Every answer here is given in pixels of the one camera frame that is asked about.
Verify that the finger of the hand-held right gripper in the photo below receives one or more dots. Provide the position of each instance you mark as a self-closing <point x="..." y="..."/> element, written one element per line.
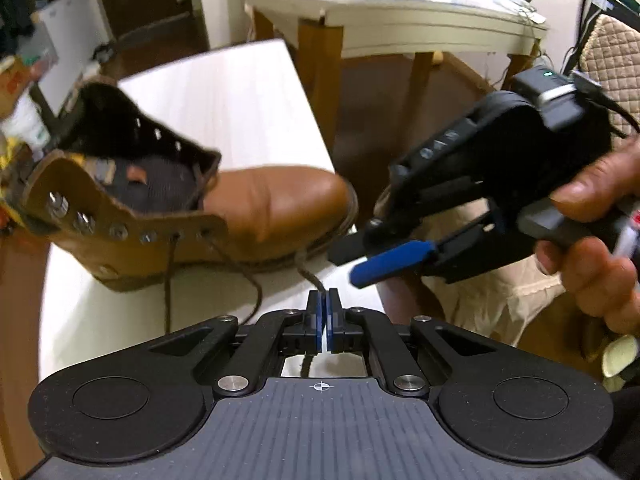
<point x="390" y="262"/>
<point x="425" y="210"/>

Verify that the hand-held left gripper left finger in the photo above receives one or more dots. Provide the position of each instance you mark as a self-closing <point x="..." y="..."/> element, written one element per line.
<point x="315" y="322"/>

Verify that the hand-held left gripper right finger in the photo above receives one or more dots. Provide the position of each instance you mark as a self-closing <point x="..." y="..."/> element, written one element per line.
<point x="332" y="322"/>

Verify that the brown leather boot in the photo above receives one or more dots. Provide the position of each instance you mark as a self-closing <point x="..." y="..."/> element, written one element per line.
<point x="270" y="200"/>

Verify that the dark brown shoelace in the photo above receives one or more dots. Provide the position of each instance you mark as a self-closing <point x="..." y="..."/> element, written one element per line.
<point x="169" y="285"/>

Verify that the person's right hand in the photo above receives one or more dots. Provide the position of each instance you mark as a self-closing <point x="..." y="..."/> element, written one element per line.
<point x="600" y="285"/>

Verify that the quilted beige chair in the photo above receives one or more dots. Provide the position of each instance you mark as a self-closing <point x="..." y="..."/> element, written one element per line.
<point x="615" y="55"/>

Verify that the dining table with wooden legs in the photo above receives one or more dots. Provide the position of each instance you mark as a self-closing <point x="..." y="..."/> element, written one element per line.
<point x="400" y="5"/>

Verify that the white storage cabinet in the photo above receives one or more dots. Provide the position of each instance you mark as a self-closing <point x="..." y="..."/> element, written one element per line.
<point x="70" y="35"/>

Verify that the dark hanging clothes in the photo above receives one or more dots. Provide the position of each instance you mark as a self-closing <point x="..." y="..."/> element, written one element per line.
<point x="15" y="5"/>

